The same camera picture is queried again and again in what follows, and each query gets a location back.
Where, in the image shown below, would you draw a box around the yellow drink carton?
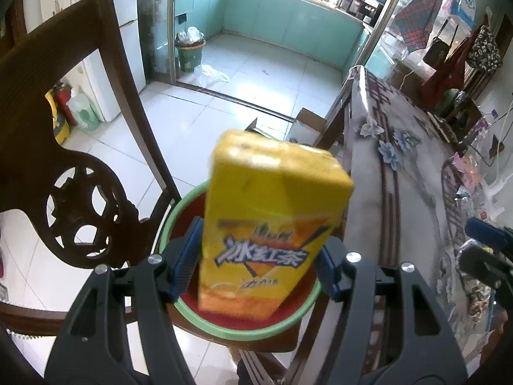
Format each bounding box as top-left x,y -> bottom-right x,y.
198,129 -> 355,321

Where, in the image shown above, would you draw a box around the floral tablecloth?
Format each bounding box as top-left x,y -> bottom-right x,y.
342,66 -> 513,370

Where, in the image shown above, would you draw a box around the red fire extinguisher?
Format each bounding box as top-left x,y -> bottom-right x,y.
54,83 -> 77,127

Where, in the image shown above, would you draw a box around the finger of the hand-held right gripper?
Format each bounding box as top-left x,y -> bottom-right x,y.
459,244 -> 513,293
465,217 -> 513,251

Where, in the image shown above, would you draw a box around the yellow plastic container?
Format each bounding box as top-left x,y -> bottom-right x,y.
45,91 -> 71,145

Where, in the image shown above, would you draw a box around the black white patterned bag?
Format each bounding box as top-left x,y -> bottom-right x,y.
465,24 -> 503,71

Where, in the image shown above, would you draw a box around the dark carved wooden chair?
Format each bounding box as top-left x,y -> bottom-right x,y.
0,0 -> 189,338

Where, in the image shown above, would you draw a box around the dark handbag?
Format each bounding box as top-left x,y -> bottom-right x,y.
424,20 -> 459,69

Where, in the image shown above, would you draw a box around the cardboard box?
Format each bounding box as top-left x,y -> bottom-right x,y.
245,107 -> 329,147

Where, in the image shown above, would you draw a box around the red cloth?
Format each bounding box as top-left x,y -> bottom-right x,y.
421,28 -> 482,109

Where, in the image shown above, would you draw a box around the clear plastic jug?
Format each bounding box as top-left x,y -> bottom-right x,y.
67,87 -> 100,132

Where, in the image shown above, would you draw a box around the plaid cloth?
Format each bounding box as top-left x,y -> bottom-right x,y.
391,0 -> 445,54

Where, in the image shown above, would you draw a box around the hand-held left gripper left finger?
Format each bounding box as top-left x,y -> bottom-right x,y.
44,217 -> 205,385

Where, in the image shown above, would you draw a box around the red bucket with green rim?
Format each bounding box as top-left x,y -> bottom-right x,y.
160,182 -> 323,339

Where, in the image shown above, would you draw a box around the teal kitchen cabinets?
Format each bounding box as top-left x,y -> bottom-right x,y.
174,0 -> 371,71

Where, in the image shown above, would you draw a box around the green waste bin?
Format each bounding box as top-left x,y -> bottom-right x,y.
175,39 -> 206,73

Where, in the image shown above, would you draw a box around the white refrigerator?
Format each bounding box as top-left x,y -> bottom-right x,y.
24,0 -> 147,123

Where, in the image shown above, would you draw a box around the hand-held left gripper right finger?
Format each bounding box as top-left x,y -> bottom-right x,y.
315,237 -> 469,385

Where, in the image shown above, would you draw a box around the white plastic bag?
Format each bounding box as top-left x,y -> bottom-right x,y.
193,63 -> 231,88

